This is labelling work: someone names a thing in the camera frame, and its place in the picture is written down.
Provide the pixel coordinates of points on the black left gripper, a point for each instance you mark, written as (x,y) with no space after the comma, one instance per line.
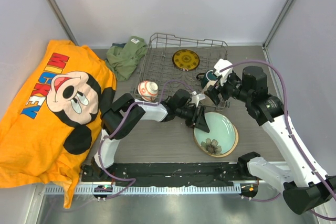
(200,122)

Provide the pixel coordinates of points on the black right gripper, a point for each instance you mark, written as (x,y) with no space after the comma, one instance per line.
(213,93)

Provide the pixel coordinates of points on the light green flower plate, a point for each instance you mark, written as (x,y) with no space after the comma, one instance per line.
(214,119)

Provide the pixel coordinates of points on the cream bird painted plate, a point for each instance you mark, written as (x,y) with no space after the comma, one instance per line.
(219,142)

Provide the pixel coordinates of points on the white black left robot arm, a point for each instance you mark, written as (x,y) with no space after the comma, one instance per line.
(126,112)

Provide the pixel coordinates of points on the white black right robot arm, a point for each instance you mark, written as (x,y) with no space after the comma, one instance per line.
(306,185)

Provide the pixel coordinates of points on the beige paper cup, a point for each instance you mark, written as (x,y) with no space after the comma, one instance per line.
(208,86)

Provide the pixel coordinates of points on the dark green mug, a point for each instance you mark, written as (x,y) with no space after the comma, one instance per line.
(205,77)

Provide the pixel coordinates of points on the yellow patterned small plate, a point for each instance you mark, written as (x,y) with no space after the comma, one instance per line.
(186,60)

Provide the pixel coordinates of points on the white red patterned bowl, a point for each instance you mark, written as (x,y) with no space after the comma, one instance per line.
(148,90)

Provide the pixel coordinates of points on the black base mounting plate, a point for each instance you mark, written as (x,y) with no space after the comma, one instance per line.
(210,174)

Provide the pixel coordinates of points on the green crumpled cloth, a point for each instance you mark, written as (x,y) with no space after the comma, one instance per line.
(123,61)

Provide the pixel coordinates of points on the orange Mickey t-shirt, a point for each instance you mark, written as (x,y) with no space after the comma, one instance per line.
(55,118)

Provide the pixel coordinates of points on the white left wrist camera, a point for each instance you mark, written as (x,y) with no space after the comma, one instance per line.
(197,97)

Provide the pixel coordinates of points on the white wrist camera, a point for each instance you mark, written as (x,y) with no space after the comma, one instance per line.
(222,69)
(197,97)

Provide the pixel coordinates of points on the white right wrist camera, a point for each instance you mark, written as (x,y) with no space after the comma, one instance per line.
(222,69)

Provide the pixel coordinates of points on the grey wire dish rack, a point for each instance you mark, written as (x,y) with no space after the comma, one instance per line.
(157,65)

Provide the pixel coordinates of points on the white slotted cable duct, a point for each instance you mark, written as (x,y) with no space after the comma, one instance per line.
(94,189)

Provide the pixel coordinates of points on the right aluminium frame post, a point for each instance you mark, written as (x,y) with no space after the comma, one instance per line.
(279,20)

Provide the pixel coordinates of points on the grey aluminium frame post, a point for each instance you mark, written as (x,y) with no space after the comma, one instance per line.
(61,19)

